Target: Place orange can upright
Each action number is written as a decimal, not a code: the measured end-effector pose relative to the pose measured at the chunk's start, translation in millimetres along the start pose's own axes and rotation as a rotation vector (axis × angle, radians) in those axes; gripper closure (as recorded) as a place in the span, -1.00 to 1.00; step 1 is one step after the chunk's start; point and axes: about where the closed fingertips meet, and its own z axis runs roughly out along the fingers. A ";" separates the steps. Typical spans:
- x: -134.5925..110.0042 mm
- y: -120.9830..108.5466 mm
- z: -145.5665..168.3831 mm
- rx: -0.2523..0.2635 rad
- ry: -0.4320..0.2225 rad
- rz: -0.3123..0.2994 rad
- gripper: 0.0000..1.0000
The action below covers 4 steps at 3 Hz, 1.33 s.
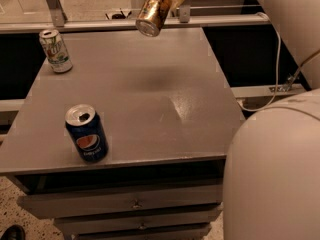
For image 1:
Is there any black shoe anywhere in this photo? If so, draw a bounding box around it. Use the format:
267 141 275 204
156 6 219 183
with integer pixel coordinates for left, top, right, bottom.
0 225 26 240

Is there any floor power outlet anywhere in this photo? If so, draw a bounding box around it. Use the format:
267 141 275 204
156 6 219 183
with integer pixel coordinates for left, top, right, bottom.
105 9 132 20

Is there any grey drawer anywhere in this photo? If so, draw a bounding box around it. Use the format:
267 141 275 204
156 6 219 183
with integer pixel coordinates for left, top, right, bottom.
18 180 223 219
54 204 221 234
77 223 211 240

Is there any orange soda can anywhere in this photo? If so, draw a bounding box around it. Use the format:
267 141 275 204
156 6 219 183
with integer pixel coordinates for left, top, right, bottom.
136 0 172 37

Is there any metal railing frame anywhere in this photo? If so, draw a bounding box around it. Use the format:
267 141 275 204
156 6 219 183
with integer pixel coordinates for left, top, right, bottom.
0 0 270 33

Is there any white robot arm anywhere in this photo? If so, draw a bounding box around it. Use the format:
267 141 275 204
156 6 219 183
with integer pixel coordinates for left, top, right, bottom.
223 0 320 240

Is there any grey drawer cabinet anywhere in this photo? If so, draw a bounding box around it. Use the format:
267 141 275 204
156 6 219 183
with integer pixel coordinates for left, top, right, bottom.
0 28 246 240

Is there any middle grey drawer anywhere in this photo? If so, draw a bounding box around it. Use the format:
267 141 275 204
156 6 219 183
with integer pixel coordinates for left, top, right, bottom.
54 204 221 234

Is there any green white 7up can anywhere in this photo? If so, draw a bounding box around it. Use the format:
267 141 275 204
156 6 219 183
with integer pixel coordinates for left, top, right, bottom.
39 29 73 73

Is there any white cable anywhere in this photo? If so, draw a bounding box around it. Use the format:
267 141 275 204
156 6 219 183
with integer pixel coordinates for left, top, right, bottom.
237 11 282 113

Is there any top grey drawer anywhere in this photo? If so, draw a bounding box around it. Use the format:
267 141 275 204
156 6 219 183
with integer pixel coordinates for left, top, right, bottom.
18 180 223 219

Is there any bottom grey drawer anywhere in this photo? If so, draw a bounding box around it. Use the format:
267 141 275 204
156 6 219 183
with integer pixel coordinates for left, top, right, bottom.
77 223 211 240

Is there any blue pepsi can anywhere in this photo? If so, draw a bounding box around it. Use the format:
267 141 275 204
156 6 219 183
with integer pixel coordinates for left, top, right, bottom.
65 104 109 162

